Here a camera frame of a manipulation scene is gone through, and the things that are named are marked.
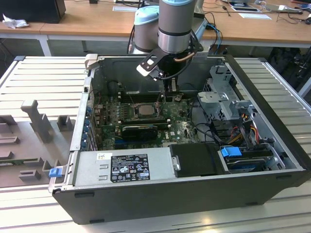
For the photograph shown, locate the green motherboard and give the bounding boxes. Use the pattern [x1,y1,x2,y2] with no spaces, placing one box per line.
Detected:
[93,93,204,150]

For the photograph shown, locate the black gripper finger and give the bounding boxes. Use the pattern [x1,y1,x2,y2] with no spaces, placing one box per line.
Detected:
[164,77,180,100]

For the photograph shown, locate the silver CPU plate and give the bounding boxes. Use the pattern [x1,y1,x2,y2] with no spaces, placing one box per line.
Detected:
[137,104,158,117]

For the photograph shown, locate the hard disk drive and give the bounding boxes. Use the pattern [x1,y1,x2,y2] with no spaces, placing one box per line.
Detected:
[225,157,268,173]

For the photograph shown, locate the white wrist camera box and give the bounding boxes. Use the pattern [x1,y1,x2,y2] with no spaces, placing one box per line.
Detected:
[135,58,161,79]

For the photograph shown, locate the grey power supply unit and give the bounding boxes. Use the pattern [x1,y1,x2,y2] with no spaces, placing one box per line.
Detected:
[72,148,176,188]

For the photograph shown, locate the metal socket cover frame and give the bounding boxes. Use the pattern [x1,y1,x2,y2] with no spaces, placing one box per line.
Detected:
[133,103,163,119]

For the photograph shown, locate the wooden desk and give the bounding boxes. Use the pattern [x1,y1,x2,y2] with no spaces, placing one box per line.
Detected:
[0,0,311,49]

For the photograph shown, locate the thick black cable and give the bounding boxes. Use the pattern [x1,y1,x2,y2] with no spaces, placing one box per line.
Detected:
[189,97,221,145]

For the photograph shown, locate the grey parts rack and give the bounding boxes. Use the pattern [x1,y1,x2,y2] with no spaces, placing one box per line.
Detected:
[0,99,79,189]

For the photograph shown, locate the grey flat pad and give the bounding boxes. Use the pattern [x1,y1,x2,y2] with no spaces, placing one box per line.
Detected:
[112,4,137,13]

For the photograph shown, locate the blue case latch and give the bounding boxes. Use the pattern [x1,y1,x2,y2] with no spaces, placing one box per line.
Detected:
[49,168,63,179]

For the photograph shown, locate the crumpled white paper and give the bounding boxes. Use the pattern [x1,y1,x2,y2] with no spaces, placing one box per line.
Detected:
[1,13,31,30]

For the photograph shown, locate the black RAM slot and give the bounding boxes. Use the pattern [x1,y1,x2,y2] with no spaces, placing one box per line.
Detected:
[123,121,171,129]
[122,118,168,123]
[119,92,163,98]
[120,97,162,103]

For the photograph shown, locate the blue cables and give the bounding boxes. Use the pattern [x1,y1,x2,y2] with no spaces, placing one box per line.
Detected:
[210,22,224,53]

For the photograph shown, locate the red yellow wire bundle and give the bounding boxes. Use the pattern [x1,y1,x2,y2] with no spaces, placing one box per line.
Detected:
[229,121,259,144]

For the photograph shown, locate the black plastic shroud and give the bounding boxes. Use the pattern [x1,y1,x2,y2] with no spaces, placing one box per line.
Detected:
[168,142,231,178]

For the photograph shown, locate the blue disk carrier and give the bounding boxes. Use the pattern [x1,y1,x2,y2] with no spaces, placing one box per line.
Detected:
[220,146,242,158]

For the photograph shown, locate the brass cable elbow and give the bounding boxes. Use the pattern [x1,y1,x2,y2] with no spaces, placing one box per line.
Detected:
[174,51,195,63]

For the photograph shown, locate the black computer tower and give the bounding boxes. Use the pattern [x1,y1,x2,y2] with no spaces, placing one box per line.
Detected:
[0,0,67,24]

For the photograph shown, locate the pale case handle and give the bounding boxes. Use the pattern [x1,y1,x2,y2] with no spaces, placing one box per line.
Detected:
[84,53,99,71]

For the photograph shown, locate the black cylinder part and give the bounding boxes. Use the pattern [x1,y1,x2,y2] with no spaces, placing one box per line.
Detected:
[107,81,119,95]

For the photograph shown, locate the CPU socket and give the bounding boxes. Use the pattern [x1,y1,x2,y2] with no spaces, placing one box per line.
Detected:
[131,101,164,121]

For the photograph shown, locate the pale blue teach pendant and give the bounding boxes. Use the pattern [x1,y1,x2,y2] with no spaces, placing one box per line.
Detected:
[191,18,209,39]

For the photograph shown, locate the green RAM stick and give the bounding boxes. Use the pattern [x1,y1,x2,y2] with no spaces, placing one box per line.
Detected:
[0,159,39,168]

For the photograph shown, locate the black open PC case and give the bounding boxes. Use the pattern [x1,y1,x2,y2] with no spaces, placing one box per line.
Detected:
[48,53,307,225]

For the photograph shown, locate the metal drive cage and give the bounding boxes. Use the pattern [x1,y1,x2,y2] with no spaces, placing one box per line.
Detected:
[196,65,259,127]

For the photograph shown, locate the black expansion card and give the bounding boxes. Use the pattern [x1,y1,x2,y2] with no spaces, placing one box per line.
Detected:
[121,124,158,141]

